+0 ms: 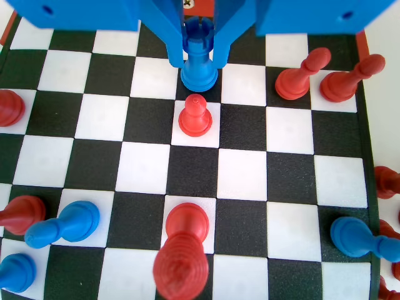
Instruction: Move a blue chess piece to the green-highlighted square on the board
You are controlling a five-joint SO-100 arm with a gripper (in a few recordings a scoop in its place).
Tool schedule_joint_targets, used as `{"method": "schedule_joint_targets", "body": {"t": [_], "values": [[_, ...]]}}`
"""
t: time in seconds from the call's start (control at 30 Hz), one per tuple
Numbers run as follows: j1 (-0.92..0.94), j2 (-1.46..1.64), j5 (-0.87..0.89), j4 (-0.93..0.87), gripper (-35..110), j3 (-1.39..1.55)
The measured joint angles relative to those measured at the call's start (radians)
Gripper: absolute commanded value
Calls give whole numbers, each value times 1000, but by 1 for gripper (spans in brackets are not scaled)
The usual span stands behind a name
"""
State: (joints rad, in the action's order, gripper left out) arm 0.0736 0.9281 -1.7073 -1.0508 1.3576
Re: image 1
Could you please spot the red king chess piece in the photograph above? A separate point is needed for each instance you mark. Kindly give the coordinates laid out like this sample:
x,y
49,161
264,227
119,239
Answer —
x,y
184,237

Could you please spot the blue pawn chess piece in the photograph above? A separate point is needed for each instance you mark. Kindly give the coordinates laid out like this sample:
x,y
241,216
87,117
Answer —
x,y
75,223
353,237
17,272

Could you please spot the red rook chess piece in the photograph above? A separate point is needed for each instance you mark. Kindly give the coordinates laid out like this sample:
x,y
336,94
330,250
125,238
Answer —
x,y
9,107

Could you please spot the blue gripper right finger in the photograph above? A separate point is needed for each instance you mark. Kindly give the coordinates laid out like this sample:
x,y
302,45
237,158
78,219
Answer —
x,y
312,15

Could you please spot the black white chessboard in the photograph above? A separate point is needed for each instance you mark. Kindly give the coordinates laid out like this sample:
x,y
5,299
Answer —
x,y
243,175

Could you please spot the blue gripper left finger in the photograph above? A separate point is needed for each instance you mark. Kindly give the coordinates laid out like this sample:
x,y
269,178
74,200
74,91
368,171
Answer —
x,y
78,12

